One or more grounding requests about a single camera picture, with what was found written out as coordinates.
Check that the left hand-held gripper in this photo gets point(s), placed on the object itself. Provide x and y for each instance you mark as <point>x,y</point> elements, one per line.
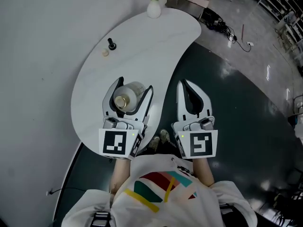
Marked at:
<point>113,143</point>

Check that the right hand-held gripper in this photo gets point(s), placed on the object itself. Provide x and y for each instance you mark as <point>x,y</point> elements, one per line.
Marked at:
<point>201,145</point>

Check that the clear glass jar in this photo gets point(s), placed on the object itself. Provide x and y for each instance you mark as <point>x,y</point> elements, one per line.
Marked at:
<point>135,91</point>

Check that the person's left forearm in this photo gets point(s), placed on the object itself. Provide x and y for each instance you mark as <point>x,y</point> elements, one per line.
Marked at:
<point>120,174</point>

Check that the person's right forearm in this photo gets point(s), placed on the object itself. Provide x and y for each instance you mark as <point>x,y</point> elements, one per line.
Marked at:
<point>203,171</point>

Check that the white curved table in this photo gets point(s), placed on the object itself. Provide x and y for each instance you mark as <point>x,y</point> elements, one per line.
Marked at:
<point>142,55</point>

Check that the beige sneaker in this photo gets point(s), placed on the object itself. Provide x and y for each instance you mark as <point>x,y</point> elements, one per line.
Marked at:
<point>165,136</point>
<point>154,142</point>

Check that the black trousers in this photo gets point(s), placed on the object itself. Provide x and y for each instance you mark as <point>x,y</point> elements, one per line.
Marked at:
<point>163,148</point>

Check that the small black cylindrical stand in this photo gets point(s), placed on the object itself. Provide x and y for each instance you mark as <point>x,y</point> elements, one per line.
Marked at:
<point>111,46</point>

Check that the white power strip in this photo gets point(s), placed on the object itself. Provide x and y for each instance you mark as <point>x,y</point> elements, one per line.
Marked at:
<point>250,43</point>

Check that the thin red stick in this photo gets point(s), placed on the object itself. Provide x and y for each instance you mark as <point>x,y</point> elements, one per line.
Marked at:
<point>242,32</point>

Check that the white printed t-shirt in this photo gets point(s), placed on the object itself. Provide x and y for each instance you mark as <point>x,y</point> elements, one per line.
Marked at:
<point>189,212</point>

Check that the white shelving rack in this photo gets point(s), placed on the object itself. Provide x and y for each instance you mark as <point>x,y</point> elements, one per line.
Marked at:
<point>284,13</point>

